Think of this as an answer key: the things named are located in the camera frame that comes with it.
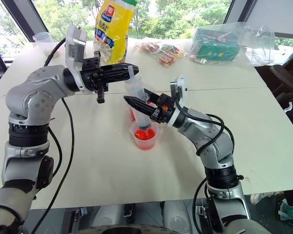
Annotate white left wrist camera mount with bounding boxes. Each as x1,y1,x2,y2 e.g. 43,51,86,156
64,23,96,95

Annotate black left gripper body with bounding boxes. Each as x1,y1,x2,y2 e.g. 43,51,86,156
80,50,110,104

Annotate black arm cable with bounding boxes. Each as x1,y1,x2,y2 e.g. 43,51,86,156
174,94,235,234
26,38,75,234

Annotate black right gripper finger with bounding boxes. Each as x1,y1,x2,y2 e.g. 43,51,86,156
143,88,160,104
124,96,160,119

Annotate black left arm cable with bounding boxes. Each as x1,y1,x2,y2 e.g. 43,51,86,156
26,38,75,234

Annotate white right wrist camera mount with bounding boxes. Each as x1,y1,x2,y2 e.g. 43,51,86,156
167,77,188,129

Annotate dark chair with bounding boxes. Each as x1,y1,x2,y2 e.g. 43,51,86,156
255,45,293,119

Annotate white shoe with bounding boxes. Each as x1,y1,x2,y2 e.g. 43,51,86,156
249,192,268,205

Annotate yellow snack bag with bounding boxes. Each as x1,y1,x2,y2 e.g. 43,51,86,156
93,0,138,65

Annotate red white snack packet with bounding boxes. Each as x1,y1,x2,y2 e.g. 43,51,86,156
136,41,163,54
158,43,187,67

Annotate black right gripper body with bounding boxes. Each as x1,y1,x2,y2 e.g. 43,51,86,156
150,93,179,124

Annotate green box in plastic bag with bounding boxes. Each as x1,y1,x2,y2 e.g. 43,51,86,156
188,21,278,67

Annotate green cardboard box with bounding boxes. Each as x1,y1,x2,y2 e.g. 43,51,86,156
190,27,241,63

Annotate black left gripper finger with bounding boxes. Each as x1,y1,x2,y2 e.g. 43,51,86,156
101,62,140,74
102,72,139,83

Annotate clear plastic syringe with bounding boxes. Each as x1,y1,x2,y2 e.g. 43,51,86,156
124,65,152,130

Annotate empty clear plastic cup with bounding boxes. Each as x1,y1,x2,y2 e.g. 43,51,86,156
32,31,58,59

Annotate grey rounded robot leg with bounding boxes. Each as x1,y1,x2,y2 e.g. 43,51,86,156
92,204,126,228
163,199,193,234

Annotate dark window frame post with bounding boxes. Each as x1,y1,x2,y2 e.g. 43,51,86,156
223,0,250,25
1,0,50,42

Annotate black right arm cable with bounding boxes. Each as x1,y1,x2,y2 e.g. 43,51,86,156
174,94,235,234

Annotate green paper package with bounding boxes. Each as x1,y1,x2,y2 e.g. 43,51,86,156
277,198,293,221

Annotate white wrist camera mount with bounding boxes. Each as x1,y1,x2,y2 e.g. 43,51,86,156
167,77,188,129
64,23,96,95

